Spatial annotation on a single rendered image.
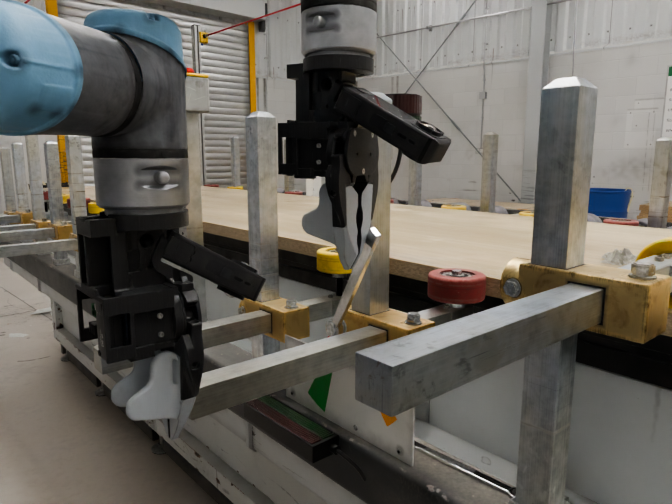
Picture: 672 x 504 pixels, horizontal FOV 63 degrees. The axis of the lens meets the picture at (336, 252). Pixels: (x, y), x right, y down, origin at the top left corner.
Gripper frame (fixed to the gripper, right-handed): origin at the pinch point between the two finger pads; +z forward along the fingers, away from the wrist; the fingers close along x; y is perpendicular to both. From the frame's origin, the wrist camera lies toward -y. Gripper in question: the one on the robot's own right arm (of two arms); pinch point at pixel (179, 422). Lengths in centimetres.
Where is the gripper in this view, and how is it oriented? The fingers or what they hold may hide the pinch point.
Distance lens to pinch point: 55.4
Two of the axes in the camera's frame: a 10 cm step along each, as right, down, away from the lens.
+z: 0.0, 9.8, 1.7
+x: 6.6, 1.3, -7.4
